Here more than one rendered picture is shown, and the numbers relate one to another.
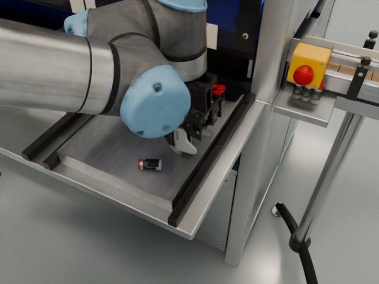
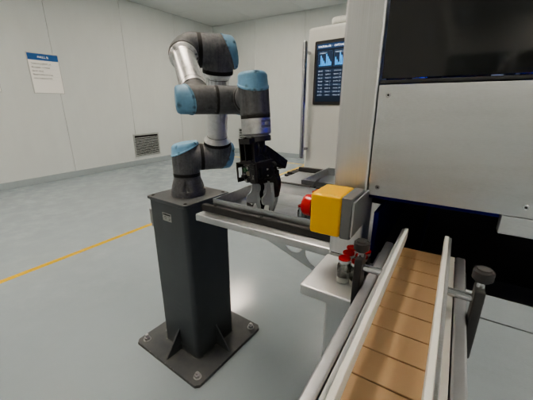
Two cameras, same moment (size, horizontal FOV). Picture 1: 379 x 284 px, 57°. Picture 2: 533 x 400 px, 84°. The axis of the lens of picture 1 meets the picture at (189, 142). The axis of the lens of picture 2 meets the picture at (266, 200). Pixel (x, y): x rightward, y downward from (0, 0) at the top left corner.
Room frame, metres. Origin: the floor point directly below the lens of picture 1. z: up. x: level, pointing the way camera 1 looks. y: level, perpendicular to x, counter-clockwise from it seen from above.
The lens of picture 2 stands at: (0.58, -0.76, 1.17)
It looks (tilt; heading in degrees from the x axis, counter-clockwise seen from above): 18 degrees down; 95
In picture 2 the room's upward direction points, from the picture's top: straight up
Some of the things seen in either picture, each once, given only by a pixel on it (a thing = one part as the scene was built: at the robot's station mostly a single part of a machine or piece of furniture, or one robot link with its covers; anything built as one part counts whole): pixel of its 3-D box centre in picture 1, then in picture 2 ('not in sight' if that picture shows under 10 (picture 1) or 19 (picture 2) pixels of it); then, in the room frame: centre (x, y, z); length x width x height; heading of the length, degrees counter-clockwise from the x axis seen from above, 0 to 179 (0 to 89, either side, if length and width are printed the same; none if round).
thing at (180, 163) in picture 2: not in sight; (187, 156); (0.12, 0.48, 0.96); 0.13 x 0.12 x 0.14; 25
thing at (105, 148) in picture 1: (158, 126); (286, 202); (0.56, 0.07, 0.90); 0.34 x 0.26 x 0.04; 153
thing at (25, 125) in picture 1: (108, 102); (322, 198); (0.68, 0.20, 0.87); 0.70 x 0.48 x 0.02; 63
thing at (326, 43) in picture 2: not in sight; (354, 100); (0.89, 0.92, 1.19); 0.50 x 0.19 x 0.78; 146
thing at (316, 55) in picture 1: (309, 63); (335, 209); (0.66, -0.26, 1.00); 0.08 x 0.07 x 0.07; 153
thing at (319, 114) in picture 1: (307, 100); (350, 282); (0.69, -0.29, 0.87); 0.14 x 0.13 x 0.02; 153
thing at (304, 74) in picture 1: (304, 74); (312, 205); (0.62, -0.24, 0.99); 0.04 x 0.04 x 0.04; 63
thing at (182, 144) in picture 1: (184, 145); (254, 198); (0.48, 0.01, 0.93); 0.06 x 0.03 x 0.09; 56
